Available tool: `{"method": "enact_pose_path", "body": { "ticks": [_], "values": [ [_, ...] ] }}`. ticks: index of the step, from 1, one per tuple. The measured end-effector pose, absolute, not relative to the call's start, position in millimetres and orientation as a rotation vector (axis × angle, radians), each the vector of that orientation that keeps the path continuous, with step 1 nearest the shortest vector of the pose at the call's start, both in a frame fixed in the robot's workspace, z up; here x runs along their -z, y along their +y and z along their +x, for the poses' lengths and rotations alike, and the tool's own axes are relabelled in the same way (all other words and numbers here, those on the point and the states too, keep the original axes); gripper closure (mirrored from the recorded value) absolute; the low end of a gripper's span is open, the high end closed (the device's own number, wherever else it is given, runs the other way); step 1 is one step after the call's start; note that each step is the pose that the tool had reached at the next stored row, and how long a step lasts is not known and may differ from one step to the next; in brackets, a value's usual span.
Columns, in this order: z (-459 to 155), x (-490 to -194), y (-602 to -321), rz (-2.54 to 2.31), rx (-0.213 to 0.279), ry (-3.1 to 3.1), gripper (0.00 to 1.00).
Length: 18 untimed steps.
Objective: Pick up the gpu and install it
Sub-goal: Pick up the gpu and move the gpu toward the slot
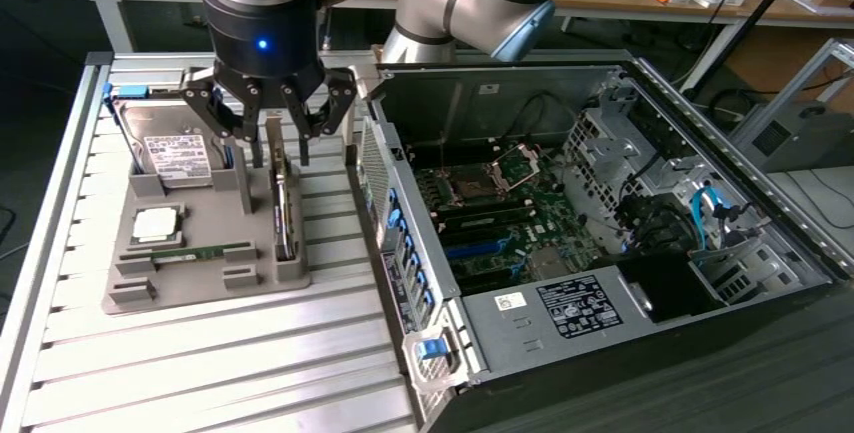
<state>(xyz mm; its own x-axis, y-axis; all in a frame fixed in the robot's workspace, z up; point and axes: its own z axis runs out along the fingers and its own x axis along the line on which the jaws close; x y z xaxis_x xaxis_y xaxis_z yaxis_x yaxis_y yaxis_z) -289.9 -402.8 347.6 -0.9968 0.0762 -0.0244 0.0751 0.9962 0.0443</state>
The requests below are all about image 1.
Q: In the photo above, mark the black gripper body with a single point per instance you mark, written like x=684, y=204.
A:
x=264, y=33

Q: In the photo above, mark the graphics card with metal bracket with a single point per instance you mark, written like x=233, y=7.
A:
x=286, y=213

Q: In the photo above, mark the silver hard disk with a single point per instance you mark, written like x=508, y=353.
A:
x=147, y=123

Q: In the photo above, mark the blue disk caddy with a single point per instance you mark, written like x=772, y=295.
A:
x=130, y=90

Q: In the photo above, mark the open PC case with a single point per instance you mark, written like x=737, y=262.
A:
x=374, y=168

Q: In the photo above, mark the silver CPU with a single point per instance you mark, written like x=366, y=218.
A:
x=155, y=225

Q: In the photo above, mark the CPU socket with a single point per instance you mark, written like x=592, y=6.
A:
x=476, y=187

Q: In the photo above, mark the green RAM stick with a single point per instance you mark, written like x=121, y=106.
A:
x=201, y=252

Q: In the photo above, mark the metal socket cover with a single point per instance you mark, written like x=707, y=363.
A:
x=517, y=165

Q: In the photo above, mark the black RAM stick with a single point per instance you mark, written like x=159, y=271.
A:
x=481, y=219

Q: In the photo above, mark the grey parts rack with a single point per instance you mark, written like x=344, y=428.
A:
x=214, y=273

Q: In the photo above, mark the blue expansion slot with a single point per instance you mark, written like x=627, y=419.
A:
x=474, y=249

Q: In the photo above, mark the green motherboard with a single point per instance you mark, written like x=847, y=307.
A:
x=521, y=235

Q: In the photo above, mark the silver chipset heatsink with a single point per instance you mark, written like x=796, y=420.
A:
x=550, y=262

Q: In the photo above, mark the silver drive cage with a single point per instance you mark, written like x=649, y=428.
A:
x=635, y=163

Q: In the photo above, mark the blue case latch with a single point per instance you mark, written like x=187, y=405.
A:
x=430, y=348

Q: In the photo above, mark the grey power supply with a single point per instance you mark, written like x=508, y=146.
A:
x=521, y=323

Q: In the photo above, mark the black slanted stand pole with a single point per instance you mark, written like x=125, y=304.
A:
x=760, y=10

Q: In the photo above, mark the silver disk bay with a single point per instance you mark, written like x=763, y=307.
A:
x=748, y=273

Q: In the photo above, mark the grey computer tower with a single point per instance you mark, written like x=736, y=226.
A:
x=815, y=143

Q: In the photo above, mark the aluminium profile frame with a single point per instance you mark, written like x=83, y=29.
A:
x=840, y=47

